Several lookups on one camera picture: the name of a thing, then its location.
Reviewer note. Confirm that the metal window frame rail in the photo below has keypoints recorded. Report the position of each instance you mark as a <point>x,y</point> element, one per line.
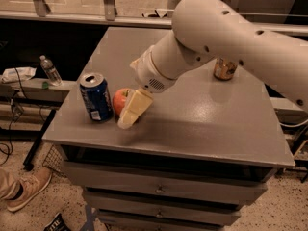
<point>283,16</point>

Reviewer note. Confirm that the low side bench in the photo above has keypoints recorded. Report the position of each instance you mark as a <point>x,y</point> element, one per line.
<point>33,93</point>

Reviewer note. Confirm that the red apple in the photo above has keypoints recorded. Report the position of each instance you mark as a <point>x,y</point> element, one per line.
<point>119,99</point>

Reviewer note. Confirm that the grey drawer cabinet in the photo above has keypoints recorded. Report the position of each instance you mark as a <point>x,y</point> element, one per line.
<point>202,151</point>

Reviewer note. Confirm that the orange soda can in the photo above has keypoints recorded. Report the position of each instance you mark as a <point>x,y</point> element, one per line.
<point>224,70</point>

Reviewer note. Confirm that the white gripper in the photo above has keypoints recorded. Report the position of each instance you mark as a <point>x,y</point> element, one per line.
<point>146,71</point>

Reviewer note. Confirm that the blue pepsi can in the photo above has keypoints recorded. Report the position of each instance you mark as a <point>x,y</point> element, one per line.
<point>96,97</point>

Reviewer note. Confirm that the wire mesh basket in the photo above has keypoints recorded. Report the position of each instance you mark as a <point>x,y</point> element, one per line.
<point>53,160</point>

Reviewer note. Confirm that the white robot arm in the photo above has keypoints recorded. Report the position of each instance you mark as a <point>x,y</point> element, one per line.
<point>206,29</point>

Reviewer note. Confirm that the tan sneaker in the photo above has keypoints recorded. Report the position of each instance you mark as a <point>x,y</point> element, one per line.
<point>27,188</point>

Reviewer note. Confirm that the white crumpled cloth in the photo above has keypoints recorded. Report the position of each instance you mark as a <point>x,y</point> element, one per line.
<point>17,74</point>

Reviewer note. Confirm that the clear plastic water bottle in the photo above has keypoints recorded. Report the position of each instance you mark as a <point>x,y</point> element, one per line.
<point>50,70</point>

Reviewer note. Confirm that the black printed bag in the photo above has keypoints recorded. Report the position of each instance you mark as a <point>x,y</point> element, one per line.
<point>57,224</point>

